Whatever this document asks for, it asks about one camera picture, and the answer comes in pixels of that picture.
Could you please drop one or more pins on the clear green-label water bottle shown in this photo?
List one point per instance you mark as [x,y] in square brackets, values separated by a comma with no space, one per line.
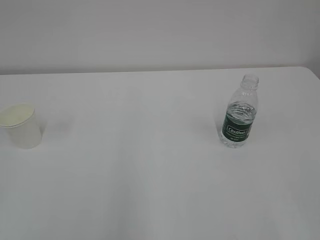
[240,113]

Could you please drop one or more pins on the white paper cup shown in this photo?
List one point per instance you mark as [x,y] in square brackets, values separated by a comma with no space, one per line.
[19,122]

